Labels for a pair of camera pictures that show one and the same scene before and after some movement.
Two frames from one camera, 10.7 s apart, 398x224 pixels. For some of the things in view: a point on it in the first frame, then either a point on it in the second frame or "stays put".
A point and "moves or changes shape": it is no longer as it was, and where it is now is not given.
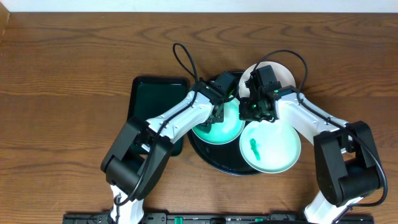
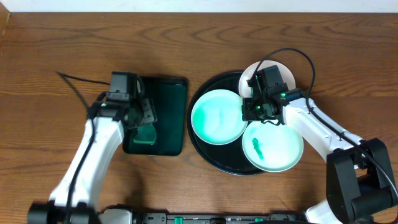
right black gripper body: [250, 110] stays put
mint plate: [271, 147] stays put
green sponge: [204, 127] moves or changes shape
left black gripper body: [216, 115] -> [147, 112]
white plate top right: [283, 75] stays put
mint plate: [225, 132] stays put
